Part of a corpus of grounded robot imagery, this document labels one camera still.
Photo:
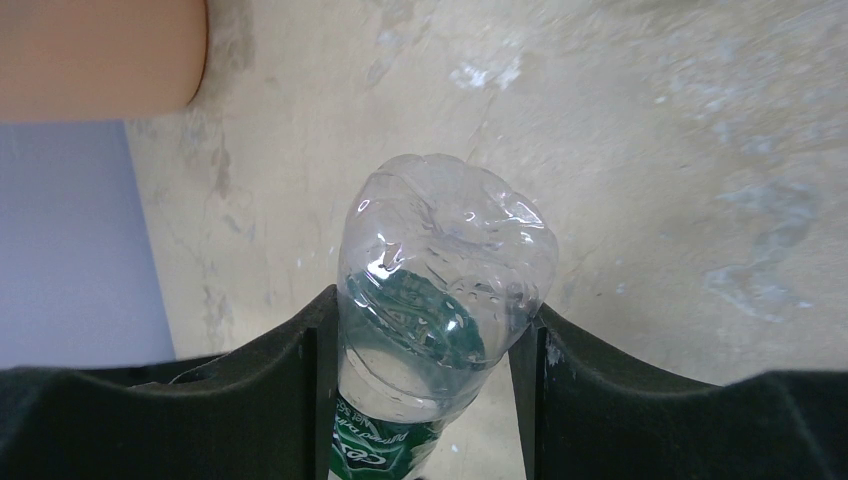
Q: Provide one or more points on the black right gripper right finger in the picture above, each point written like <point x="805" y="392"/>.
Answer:
<point x="587" y="410"/>

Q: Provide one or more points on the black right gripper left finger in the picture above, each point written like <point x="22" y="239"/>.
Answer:
<point x="262" y="411"/>

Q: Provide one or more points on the clear bottle dark green label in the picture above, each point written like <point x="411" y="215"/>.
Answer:
<point x="442" y="267"/>

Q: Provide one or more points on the orange plastic bin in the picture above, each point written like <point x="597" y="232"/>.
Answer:
<point x="97" y="60"/>

